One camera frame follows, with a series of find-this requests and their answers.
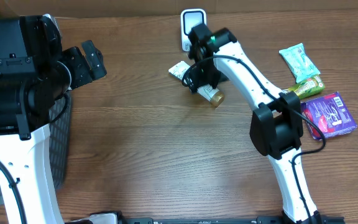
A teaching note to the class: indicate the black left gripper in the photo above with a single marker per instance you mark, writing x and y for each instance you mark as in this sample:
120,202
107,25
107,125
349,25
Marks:
81,66

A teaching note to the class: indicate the white barcode scanner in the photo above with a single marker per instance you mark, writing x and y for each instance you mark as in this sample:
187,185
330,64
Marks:
188,19

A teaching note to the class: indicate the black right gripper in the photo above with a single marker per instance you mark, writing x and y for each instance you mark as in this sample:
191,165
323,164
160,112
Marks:
202,80

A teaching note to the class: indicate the purple snack packet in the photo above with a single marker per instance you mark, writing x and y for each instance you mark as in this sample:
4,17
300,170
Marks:
330,114

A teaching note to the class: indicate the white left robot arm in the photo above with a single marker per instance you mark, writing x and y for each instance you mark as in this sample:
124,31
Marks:
35,72

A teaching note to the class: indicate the green yellow snack pouch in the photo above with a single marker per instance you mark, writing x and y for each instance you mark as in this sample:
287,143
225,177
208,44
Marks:
308,87

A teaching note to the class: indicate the white tube with gold cap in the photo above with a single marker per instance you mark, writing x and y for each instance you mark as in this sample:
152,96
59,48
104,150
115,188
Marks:
214,96

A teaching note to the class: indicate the teal snack packet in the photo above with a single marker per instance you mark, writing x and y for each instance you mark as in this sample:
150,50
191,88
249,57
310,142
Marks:
299,63

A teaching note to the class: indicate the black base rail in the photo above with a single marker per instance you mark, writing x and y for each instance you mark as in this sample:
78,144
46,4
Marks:
119,218

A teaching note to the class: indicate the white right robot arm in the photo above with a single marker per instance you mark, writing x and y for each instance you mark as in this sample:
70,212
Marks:
276,124

